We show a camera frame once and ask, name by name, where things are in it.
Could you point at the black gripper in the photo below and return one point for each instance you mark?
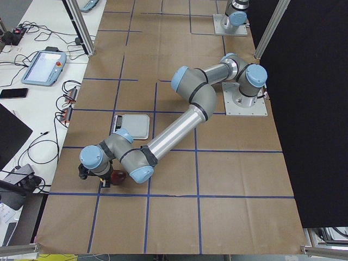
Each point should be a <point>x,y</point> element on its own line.
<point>106,181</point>

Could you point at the red yellow mango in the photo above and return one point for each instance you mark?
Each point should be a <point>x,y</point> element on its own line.
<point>117,177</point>

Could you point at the silver digital kitchen scale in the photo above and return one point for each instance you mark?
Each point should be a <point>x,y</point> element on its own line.
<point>137,125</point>

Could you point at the grey usb hub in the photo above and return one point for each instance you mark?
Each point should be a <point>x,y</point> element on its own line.
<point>18,175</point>

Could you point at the black laptop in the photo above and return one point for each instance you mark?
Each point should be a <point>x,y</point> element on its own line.
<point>14,133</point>

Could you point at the brown paper table cover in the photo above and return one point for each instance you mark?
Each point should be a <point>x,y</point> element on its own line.
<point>205,183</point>

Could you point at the black smartphone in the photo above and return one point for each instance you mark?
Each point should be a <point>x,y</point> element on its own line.
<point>14,93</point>

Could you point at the blue teach pendant tablet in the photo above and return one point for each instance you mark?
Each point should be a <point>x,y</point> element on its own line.
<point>45,68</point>

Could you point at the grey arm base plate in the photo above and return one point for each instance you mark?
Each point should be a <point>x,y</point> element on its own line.
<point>223,27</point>
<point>236,104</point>

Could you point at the aluminium frame post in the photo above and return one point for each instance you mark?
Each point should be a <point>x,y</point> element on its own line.
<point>79,25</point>

